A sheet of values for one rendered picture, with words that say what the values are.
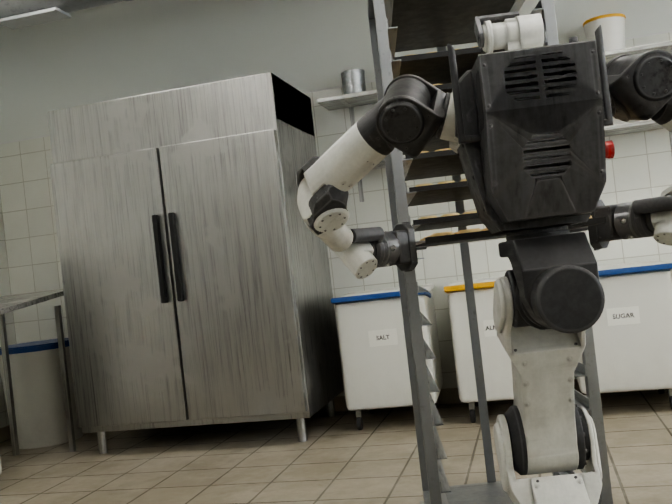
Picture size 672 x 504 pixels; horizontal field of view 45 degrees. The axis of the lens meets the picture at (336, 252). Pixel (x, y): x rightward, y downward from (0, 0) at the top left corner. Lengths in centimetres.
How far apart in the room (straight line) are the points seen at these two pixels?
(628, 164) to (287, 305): 222
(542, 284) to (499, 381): 314
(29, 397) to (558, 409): 433
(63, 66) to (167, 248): 200
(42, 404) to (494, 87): 455
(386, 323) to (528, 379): 291
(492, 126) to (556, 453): 69
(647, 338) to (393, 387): 137
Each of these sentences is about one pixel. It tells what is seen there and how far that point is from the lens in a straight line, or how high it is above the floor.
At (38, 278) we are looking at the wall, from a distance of 614.
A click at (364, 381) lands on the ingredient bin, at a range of 458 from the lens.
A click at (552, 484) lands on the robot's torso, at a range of 173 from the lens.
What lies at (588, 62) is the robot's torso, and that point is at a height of 125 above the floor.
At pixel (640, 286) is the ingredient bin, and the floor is 66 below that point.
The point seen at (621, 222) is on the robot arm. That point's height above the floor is 98.
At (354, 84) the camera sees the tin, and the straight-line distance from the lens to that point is 506.
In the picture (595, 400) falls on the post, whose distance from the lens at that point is 228.
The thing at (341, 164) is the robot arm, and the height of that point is 115.
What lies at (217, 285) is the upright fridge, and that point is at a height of 92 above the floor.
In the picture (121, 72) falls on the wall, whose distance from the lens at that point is 591.
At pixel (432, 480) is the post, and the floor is 35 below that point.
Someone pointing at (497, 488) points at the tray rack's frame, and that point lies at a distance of 286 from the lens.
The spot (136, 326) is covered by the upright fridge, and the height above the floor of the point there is 73.
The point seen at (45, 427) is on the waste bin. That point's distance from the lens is 562.
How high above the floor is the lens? 96
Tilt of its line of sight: 1 degrees up
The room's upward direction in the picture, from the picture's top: 6 degrees counter-clockwise
